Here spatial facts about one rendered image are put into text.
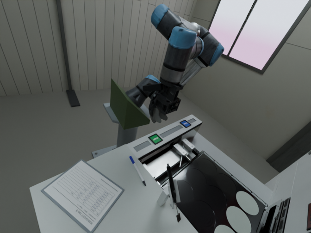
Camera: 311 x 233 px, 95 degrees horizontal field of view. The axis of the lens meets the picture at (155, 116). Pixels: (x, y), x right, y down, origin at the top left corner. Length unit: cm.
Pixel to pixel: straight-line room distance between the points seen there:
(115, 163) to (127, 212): 18
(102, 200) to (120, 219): 8
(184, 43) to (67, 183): 57
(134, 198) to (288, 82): 245
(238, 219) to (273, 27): 245
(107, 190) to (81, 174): 11
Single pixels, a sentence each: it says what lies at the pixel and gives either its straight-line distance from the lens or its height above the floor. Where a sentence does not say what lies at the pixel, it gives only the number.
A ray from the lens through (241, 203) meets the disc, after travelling 84.
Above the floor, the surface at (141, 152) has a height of 96.
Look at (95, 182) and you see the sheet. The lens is 59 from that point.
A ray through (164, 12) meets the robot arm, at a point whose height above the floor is 148.
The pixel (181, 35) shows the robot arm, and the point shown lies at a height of 145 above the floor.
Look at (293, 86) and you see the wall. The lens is 264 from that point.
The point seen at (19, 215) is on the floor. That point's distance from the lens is 171.
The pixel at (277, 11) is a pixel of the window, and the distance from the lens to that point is 280.
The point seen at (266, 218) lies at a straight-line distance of 93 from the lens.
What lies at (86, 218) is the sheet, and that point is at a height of 97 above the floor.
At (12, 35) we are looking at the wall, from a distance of 268.
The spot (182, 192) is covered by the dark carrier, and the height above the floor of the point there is 90.
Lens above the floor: 149
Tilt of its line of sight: 36 degrees down
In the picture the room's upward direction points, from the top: 16 degrees clockwise
